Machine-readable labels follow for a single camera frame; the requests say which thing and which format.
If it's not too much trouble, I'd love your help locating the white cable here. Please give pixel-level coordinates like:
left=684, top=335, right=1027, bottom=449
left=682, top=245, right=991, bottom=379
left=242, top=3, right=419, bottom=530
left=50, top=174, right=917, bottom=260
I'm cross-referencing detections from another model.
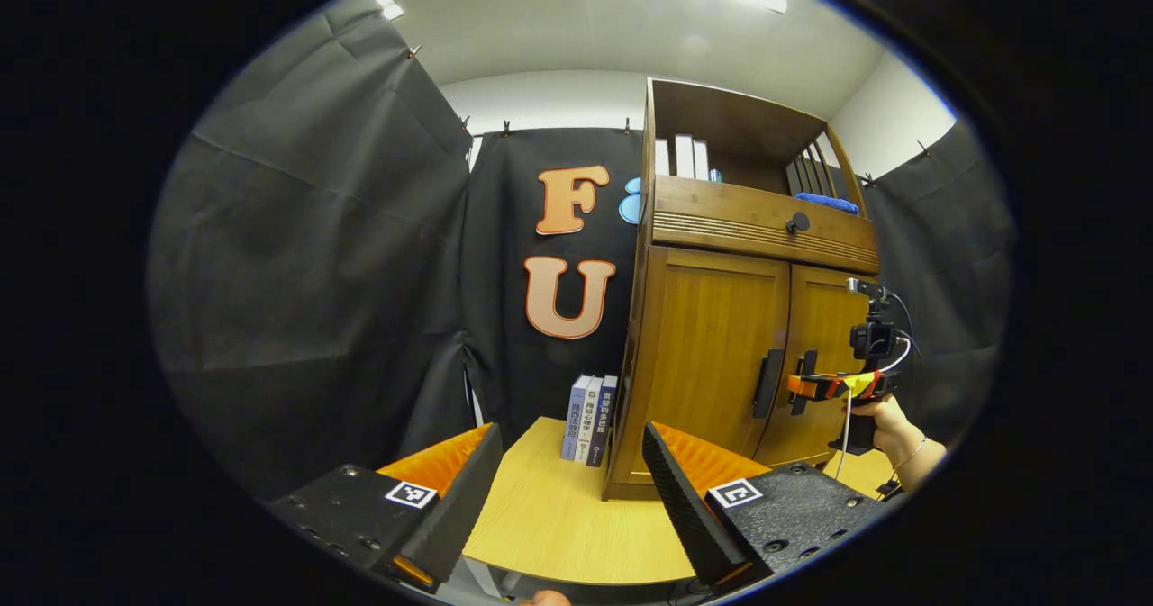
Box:
left=833, top=334, right=914, bottom=483

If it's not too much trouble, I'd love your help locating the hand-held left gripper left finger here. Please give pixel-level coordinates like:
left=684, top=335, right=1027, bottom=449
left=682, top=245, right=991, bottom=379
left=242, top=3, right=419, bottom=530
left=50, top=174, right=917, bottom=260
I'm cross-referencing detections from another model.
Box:
left=270, top=422, right=504, bottom=594

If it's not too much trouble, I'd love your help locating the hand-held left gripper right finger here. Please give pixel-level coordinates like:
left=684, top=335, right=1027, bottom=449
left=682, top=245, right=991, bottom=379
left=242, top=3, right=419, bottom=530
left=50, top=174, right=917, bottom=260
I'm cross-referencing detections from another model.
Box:
left=641, top=421, right=888, bottom=589

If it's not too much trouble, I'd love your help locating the dark blue book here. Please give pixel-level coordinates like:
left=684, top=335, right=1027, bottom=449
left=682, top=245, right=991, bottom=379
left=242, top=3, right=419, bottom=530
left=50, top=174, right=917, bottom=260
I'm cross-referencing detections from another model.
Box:
left=587, top=375, right=619, bottom=468

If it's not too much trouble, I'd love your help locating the wooden shoe cabinet door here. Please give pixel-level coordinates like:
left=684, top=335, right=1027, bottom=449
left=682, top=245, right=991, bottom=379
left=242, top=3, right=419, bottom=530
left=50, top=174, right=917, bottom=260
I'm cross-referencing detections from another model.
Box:
left=755, top=264, right=879, bottom=469
left=641, top=246, right=792, bottom=485

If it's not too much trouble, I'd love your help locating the wooden double-door shoe cabinet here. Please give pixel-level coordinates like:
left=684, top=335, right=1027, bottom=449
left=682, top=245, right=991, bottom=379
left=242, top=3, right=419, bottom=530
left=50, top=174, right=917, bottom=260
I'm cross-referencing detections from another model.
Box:
left=602, top=77, right=881, bottom=502

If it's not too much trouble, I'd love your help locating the wooden cabinet drawer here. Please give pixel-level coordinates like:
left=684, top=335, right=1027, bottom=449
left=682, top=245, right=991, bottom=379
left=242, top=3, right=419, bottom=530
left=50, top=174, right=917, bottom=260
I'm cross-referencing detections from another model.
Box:
left=650, top=174, right=879, bottom=274

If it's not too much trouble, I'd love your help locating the blue folded towel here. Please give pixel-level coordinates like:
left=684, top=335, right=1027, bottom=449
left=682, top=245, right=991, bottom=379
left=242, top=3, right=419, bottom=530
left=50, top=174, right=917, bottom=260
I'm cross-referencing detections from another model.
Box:
left=794, top=192, right=860, bottom=215

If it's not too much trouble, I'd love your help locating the black door handle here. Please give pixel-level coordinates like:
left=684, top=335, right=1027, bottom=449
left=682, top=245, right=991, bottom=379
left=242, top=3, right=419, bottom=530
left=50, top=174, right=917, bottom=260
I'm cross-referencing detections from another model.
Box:
left=752, top=348, right=785, bottom=420
left=791, top=349, right=819, bottom=416

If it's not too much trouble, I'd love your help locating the white blue-lettered book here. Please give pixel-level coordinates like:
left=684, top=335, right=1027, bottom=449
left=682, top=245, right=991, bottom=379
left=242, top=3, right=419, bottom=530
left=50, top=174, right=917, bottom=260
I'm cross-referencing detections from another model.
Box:
left=575, top=377, right=606, bottom=465

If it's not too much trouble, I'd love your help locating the black backdrop cloth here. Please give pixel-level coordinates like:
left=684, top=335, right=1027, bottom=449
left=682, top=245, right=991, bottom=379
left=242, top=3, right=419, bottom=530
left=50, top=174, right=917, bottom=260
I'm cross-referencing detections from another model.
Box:
left=147, top=0, right=1014, bottom=499

